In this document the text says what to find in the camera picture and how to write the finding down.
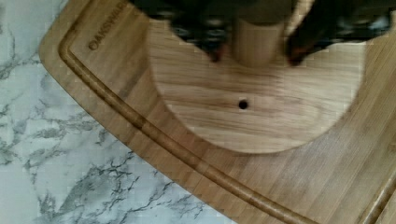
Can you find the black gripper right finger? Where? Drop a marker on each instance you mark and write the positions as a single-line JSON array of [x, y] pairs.
[[331, 22]]

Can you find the bamboo cutting board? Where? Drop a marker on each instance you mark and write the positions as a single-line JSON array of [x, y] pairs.
[[98, 51]]

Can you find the round bamboo lid with knob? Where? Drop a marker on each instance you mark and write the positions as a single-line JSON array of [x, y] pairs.
[[253, 100]]

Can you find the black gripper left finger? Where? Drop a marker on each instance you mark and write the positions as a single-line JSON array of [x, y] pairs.
[[202, 23]]

